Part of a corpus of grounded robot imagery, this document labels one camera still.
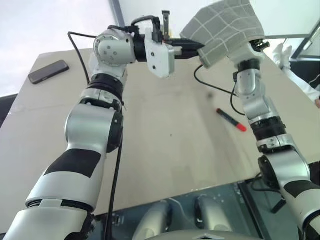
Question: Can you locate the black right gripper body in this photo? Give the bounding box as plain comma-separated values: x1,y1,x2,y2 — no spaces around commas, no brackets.
249,38,271,53

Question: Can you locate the black window frame post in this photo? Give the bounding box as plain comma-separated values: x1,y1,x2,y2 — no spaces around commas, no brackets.
109,0,126,29

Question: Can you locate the black table frame bar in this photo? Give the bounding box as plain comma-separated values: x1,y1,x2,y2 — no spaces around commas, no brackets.
237,182,266,240

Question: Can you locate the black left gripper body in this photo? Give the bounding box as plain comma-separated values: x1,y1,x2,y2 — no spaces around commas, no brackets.
162,37,184,61

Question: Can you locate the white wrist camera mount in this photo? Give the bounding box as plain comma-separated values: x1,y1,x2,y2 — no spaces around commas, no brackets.
229,42,263,66
145,26,176,80

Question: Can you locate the silver robot leg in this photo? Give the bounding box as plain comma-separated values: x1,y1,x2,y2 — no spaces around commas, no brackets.
194,196,233,233
132,201,173,240

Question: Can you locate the black marker with red cap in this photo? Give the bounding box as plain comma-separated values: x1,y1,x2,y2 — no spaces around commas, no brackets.
216,108,248,133

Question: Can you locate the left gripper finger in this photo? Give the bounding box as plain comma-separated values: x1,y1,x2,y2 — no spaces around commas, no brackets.
174,48,202,60
179,38,206,50

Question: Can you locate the dark window sill frame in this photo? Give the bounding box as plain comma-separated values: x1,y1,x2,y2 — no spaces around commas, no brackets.
263,23,320,62

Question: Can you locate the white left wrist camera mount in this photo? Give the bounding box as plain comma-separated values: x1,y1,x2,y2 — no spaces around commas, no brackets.
145,26,176,80

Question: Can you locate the black smartphone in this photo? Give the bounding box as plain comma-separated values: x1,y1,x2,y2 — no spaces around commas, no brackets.
28,59,70,85

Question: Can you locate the person in white clothes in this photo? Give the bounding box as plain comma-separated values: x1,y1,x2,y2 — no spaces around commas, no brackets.
271,41,320,109

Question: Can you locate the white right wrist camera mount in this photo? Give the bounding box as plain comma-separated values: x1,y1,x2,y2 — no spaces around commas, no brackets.
229,42,263,66

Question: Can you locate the grey checked cloth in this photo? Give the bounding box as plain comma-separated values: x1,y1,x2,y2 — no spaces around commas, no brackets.
179,0,266,69

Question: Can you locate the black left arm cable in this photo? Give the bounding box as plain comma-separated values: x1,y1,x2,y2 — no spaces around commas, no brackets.
67,15,162,240

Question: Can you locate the grey upright bar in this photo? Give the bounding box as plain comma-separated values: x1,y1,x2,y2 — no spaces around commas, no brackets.
161,10,171,41

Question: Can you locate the grey robot torso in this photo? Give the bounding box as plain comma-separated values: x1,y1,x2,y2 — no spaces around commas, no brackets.
149,231,251,240

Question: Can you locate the black side furniture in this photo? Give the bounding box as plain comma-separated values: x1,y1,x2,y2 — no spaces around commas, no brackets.
0,93,20,130

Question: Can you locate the black bar under table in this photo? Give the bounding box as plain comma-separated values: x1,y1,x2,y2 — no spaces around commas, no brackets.
271,198,288,214

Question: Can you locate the silver right robot leg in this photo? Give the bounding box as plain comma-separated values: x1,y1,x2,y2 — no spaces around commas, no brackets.
194,196,233,233

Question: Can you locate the silver left robot leg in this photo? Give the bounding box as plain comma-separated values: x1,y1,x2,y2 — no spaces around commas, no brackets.
132,201,173,240

